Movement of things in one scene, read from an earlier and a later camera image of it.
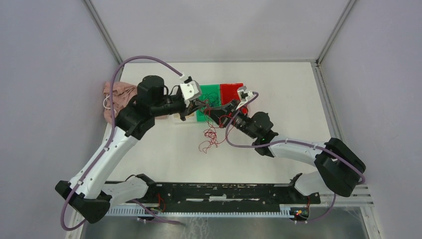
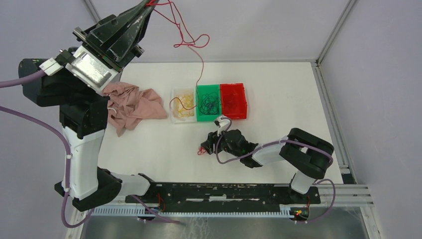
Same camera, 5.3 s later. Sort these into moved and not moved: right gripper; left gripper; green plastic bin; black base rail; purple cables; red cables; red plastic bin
Moved: left gripper; red cables; right gripper
Not moved: purple cables; black base rail; green plastic bin; red plastic bin
